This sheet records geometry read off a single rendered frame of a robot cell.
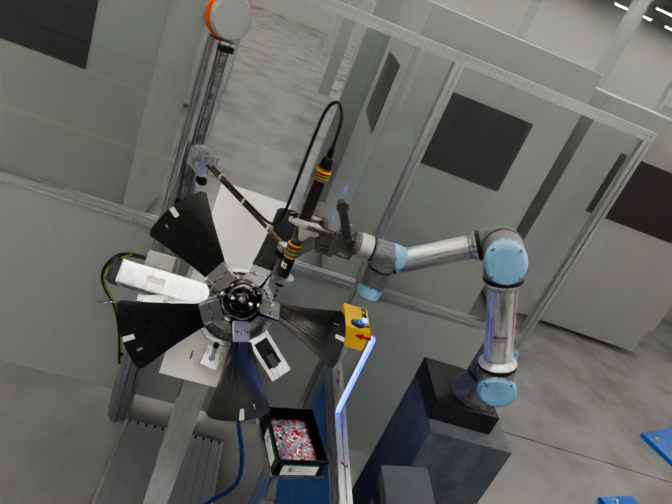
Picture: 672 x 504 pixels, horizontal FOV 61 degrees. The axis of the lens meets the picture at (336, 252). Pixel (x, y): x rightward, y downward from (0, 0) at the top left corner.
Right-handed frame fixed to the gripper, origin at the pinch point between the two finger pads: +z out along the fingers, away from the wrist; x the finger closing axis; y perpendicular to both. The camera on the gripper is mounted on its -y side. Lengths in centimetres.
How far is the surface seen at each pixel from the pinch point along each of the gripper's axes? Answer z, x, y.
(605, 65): -579, 983, -101
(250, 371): -2.9, -11.7, 48.3
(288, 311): -8.9, 0.9, 31.8
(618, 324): -362, 293, 122
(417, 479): -39, -61, 26
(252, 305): 3.0, -5.4, 29.5
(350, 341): -38, 21, 49
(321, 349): -21.3, -8.4, 35.7
